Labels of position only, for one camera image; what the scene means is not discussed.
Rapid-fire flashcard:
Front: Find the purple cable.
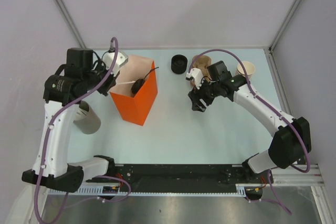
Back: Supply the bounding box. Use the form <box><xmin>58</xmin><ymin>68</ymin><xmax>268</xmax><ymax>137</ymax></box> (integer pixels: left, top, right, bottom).
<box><xmin>34</xmin><ymin>37</ymin><xmax>132</xmax><ymax>223</ymax></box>
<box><xmin>187</xmin><ymin>48</ymin><xmax>312</xmax><ymax>215</ymax></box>

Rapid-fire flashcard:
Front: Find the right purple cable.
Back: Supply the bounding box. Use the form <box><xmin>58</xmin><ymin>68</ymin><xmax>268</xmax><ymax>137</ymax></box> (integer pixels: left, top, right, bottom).
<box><xmin>187</xmin><ymin>48</ymin><xmax>312</xmax><ymax>215</ymax></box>

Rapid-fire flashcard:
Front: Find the orange paper bag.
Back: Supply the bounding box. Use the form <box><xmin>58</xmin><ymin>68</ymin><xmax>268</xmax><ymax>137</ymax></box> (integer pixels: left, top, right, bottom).
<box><xmin>110</xmin><ymin>55</ymin><xmax>158</xmax><ymax>126</ymax></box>

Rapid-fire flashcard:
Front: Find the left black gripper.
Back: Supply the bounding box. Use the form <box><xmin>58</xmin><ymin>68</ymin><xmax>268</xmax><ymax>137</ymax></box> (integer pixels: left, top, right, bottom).
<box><xmin>83</xmin><ymin>58</ymin><xmax>120</xmax><ymax>96</ymax></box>

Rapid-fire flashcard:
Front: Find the grey tape roll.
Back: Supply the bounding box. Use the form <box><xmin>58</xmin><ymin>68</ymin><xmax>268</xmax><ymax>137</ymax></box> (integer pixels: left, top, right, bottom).
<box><xmin>73</xmin><ymin>101</ymin><xmax>101</xmax><ymax>135</ymax></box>

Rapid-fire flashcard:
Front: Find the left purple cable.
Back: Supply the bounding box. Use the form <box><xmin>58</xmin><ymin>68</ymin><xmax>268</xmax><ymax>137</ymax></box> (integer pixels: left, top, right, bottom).
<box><xmin>34</xmin><ymin>37</ymin><xmax>132</xmax><ymax>223</ymax></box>

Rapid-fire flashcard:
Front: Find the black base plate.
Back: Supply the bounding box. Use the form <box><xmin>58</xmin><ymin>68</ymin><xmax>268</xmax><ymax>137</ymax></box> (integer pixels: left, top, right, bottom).
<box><xmin>86</xmin><ymin>163</ymin><xmax>275</xmax><ymax>194</ymax></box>

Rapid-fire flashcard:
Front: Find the stack of black lids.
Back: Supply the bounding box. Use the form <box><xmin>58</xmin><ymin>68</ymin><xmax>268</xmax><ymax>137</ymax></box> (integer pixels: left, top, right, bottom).
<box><xmin>171</xmin><ymin>55</ymin><xmax>187</xmax><ymax>74</ymax></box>

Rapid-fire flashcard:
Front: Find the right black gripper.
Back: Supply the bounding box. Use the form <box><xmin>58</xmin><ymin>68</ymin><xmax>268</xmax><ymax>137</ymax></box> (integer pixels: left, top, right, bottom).
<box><xmin>188</xmin><ymin>76</ymin><xmax>220</xmax><ymax>112</ymax></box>

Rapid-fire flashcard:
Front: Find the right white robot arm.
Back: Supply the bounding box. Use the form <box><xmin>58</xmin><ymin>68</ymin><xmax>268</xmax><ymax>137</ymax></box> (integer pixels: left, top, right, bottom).
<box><xmin>186</xmin><ymin>61</ymin><xmax>311</xmax><ymax>183</ymax></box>

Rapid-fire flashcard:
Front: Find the aluminium frame rail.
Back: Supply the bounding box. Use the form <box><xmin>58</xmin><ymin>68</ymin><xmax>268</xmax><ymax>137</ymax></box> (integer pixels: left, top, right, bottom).
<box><xmin>271</xmin><ymin>165</ymin><xmax>324</xmax><ymax>187</ymax></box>

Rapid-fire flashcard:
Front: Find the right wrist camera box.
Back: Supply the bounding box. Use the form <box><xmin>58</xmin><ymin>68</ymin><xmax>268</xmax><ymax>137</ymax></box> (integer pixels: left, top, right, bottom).
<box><xmin>186</xmin><ymin>68</ymin><xmax>203</xmax><ymax>90</ymax></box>

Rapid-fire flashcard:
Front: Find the black plastic cup lid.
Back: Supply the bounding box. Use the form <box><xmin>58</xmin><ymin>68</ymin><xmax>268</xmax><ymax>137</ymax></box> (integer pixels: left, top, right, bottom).
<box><xmin>131</xmin><ymin>79</ymin><xmax>145</xmax><ymax>92</ymax></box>

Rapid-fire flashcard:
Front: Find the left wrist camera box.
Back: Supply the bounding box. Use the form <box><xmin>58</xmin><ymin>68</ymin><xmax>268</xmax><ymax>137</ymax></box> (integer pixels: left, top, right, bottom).
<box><xmin>102</xmin><ymin>51</ymin><xmax>129</xmax><ymax>75</ymax></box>

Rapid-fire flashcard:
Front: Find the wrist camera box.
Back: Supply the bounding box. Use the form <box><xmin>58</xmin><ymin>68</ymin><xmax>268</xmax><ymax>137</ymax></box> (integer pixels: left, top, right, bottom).
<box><xmin>102</xmin><ymin>51</ymin><xmax>129</xmax><ymax>75</ymax></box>
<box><xmin>186</xmin><ymin>68</ymin><xmax>203</xmax><ymax>90</ymax></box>

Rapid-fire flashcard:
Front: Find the stack of paper cups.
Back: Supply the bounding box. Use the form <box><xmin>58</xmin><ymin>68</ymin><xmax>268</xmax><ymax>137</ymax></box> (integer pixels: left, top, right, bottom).
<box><xmin>235</xmin><ymin>61</ymin><xmax>256</xmax><ymax>80</ymax></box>

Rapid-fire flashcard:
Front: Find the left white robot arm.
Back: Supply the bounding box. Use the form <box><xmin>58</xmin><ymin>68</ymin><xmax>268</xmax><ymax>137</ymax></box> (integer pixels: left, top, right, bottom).
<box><xmin>22</xmin><ymin>48</ymin><xmax>128</xmax><ymax>193</ymax></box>

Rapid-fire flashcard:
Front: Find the white slotted cable duct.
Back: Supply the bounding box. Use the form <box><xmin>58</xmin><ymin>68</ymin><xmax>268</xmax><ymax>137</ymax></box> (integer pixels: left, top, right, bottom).
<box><xmin>47</xmin><ymin>183</ymin><xmax>248</xmax><ymax>197</ymax></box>

